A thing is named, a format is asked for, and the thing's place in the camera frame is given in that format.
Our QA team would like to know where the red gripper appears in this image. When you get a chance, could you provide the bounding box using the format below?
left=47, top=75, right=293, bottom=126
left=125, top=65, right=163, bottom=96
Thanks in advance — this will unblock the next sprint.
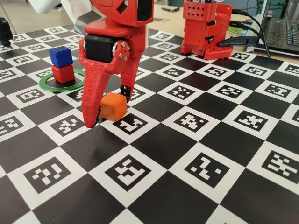
left=78, top=18, right=150, bottom=129

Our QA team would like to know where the orange cube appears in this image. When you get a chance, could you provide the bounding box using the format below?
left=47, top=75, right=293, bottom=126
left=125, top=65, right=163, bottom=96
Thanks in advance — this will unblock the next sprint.
left=100, top=92, right=128, bottom=122

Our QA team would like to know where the red cube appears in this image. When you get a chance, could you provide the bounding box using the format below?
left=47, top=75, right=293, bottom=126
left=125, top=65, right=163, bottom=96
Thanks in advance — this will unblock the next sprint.
left=51, top=64, right=76, bottom=84

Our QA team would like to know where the blue cube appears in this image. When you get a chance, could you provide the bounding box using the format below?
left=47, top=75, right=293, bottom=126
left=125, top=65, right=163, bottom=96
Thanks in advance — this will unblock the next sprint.
left=49, top=46, right=73, bottom=68

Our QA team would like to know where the black white marker checkerboard mat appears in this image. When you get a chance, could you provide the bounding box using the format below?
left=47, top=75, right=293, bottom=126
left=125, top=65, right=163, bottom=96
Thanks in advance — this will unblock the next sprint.
left=0, top=20, right=299, bottom=224

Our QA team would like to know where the dark grey laptop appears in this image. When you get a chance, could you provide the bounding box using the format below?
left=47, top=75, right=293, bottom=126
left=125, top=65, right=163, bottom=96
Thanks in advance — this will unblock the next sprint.
left=253, top=0, right=299, bottom=56

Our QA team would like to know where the green flat ring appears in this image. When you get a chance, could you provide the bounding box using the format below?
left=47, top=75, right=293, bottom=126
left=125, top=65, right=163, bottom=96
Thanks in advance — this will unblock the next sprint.
left=38, top=69, right=85, bottom=93

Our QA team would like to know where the grey duct tape piece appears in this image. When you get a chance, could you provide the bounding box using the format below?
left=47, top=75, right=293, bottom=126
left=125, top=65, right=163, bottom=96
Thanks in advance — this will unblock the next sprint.
left=74, top=10, right=106, bottom=35

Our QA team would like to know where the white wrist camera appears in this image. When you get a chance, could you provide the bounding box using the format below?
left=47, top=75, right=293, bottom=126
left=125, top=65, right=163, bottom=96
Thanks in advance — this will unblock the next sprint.
left=30, top=0, right=93, bottom=24

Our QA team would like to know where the black clamp mount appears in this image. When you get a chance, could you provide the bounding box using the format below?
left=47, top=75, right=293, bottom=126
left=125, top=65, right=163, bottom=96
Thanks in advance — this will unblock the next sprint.
left=0, top=17, right=14, bottom=46

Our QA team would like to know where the black usb cable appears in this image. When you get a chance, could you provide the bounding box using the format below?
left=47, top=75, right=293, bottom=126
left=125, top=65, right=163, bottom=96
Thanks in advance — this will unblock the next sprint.
left=231, top=9, right=272, bottom=58
left=230, top=21, right=255, bottom=27

